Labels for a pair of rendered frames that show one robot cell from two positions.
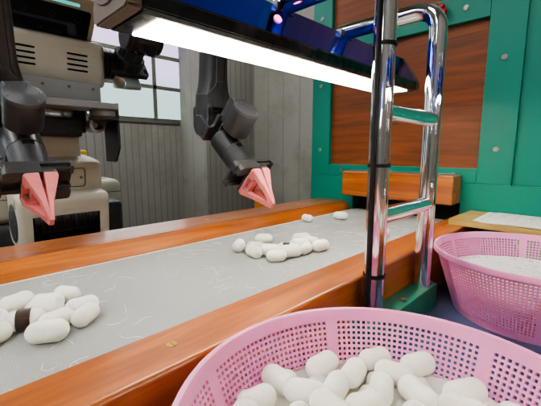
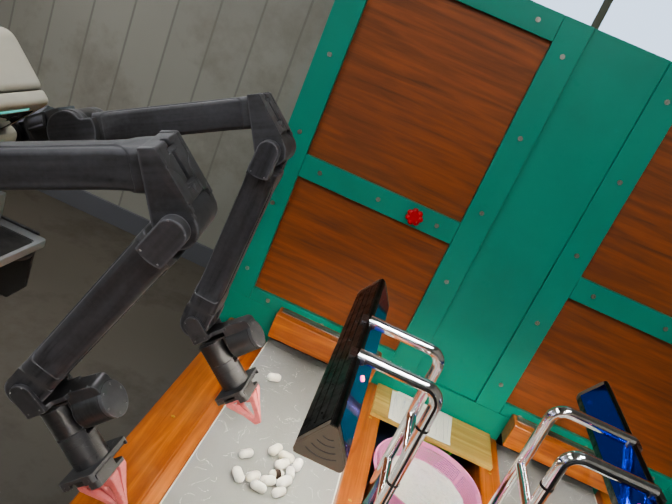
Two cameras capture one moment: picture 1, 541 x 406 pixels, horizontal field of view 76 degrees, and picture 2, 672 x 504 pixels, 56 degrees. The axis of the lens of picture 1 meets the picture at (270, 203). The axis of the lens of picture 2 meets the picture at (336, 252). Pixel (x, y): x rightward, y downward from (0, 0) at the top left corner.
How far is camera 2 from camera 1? 104 cm
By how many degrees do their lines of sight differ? 42
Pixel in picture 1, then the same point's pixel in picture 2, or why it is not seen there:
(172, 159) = not seen: outside the picture
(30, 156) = (99, 448)
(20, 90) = (110, 394)
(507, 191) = not seen: hidden behind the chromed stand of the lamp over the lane
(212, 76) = (225, 287)
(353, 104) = (303, 240)
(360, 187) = (290, 337)
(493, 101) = (426, 308)
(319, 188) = (232, 307)
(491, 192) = not seen: hidden behind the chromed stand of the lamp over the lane
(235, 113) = (250, 343)
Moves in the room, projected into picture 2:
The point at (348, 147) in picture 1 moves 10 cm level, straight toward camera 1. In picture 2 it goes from (282, 279) to (293, 299)
